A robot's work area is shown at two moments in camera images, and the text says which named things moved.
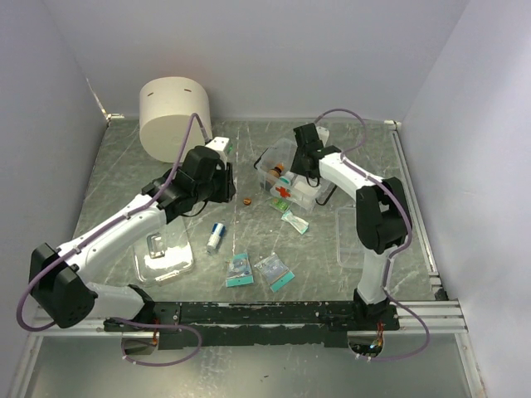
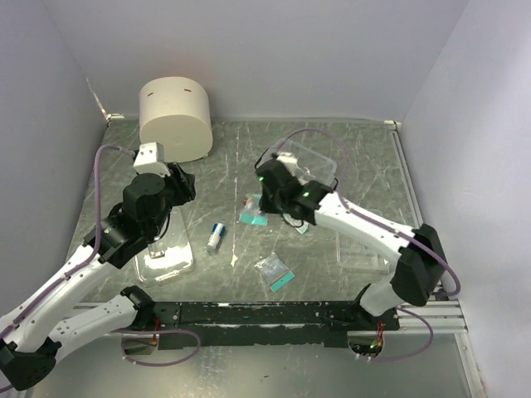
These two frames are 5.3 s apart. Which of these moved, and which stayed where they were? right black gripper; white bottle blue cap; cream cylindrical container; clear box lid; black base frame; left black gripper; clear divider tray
Moved: right black gripper; left black gripper
Stayed: cream cylindrical container; clear divider tray; white bottle blue cap; black base frame; clear box lid
